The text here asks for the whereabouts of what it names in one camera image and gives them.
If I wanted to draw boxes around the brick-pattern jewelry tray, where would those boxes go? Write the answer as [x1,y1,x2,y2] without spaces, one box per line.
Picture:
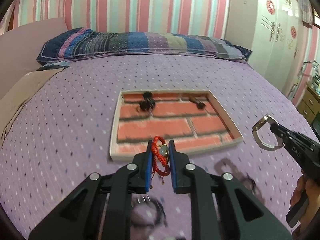
[109,90,244,161]

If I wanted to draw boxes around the red knotted cord charm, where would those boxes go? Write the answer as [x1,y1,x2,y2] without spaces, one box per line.
[151,136,170,184]

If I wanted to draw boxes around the tan folded blanket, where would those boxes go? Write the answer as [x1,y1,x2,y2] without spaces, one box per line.
[1,67,64,147]

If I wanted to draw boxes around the person's right hand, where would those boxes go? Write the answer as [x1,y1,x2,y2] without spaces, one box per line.
[290,169,320,235]

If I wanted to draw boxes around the pink headboard cushion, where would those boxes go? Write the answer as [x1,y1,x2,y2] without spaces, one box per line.
[0,17,68,98]

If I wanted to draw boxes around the white wardrobe with decals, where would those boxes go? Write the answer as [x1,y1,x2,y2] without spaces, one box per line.
[248,0,311,95]

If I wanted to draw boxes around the patchwork striped pillow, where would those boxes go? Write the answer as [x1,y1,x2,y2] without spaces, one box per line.
[36,28,252,66]

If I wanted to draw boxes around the black leather cord bracelet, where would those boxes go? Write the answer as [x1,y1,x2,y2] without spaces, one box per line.
[130,195,168,230]

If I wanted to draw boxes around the purple diamond-pattern bedspread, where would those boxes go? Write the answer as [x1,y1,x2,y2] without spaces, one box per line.
[0,53,320,240]

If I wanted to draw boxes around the black hair claw clip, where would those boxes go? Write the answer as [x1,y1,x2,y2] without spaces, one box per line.
[137,92,156,113]

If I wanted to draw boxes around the wooden nightstand drawers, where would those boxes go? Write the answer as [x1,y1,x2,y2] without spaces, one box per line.
[297,84,320,124]

